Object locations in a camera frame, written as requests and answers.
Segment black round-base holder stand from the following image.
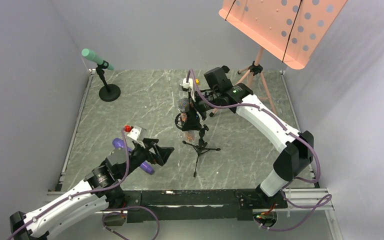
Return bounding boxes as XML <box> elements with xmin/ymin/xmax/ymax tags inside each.
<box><xmin>221</xmin><ymin>65</ymin><xmax>230</xmax><ymax>74</ymax></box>

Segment black tripod shock-mount stand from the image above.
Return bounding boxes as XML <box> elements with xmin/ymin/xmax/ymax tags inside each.
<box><xmin>174</xmin><ymin>113</ymin><xmax>221</xmax><ymax>178</ymax></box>

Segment silver glitter microphone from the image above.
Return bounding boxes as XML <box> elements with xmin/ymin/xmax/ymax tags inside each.
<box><xmin>177</xmin><ymin>97</ymin><xmax>195</xmax><ymax>143</ymax></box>

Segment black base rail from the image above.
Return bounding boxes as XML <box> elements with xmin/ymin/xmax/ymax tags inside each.
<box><xmin>102</xmin><ymin>188</ymin><xmax>288</xmax><ymax>227</ymax></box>

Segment black round-base clip stand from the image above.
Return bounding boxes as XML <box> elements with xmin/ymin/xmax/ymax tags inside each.
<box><xmin>95</xmin><ymin>60</ymin><xmax>121</xmax><ymax>102</ymax></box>

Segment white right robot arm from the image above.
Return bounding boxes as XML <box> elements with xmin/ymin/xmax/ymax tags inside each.
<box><xmin>178</xmin><ymin>66</ymin><xmax>315</xmax><ymax>198</ymax></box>

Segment purple microphone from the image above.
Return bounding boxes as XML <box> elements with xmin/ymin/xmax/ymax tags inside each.
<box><xmin>112</xmin><ymin>138</ymin><xmax>155</xmax><ymax>175</ymax></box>

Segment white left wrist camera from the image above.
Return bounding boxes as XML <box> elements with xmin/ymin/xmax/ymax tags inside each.
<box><xmin>123</xmin><ymin>125</ymin><xmax>147</xmax><ymax>143</ymax></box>

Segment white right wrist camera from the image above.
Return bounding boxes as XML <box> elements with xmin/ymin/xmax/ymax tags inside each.
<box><xmin>179</xmin><ymin>78</ymin><xmax>195</xmax><ymax>92</ymax></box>

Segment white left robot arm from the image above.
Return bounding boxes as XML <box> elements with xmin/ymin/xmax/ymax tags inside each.
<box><xmin>9</xmin><ymin>138</ymin><xmax>175</xmax><ymax>240</ymax></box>

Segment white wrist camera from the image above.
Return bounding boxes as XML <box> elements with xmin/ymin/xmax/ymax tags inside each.
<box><xmin>179</xmin><ymin>78</ymin><xmax>195</xmax><ymax>92</ymax></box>
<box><xmin>123</xmin><ymin>125</ymin><xmax>147</xmax><ymax>143</ymax></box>

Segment teal green microphone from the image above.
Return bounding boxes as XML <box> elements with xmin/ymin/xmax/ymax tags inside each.
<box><xmin>81</xmin><ymin>48</ymin><xmax>114</xmax><ymax>71</ymax></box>

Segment pink music stand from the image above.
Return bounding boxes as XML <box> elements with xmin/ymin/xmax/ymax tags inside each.
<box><xmin>218</xmin><ymin>0</ymin><xmax>347</xmax><ymax>113</ymax></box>

